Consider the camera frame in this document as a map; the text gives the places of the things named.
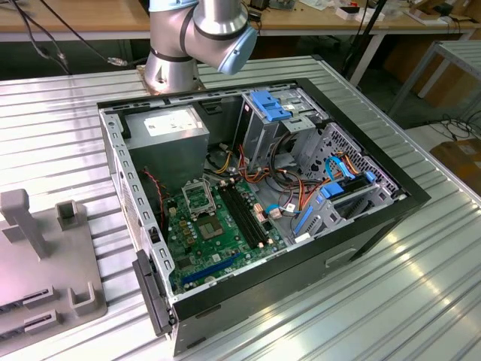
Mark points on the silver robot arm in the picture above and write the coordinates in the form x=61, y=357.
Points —
x=214, y=22

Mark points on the CPU socket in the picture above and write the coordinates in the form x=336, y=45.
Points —
x=210, y=227

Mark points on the RAM slot with white latches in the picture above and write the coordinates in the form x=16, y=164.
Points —
x=249, y=214
x=239, y=214

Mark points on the silver optical drive cage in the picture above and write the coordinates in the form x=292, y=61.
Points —
x=259, y=139

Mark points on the green motherboard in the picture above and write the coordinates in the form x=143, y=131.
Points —
x=225, y=244

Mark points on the grey power supply unit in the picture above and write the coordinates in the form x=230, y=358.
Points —
x=165, y=158

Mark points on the blue plastic drive latch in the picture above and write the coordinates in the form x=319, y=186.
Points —
x=268, y=105

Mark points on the black case fan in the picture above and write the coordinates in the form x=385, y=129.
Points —
x=152, y=195

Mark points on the hard disk in blue carrier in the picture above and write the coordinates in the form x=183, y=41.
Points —
x=332, y=190

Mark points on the blue expansion slot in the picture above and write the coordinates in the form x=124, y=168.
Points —
x=210, y=269

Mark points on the perforated metal disk bay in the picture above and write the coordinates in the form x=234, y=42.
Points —
x=338, y=143

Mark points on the black open PC case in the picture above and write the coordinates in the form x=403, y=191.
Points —
x=300, y=270

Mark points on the grey parts rack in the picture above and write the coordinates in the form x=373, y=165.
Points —
x=75, y=255

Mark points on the white box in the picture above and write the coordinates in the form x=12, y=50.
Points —
x=349, y=14

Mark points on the brown cardboard box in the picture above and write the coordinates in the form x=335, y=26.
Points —
x=462, y=161

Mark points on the wooden desk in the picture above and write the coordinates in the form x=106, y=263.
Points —
x=75, y=19

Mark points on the grey metal side table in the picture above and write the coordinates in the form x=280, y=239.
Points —
x=462, y=56

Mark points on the blue plastic carrier rail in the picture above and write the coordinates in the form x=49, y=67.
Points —
x=303, y=220

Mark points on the grey card retention bracket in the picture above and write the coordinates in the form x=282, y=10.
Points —
x=150, y=293

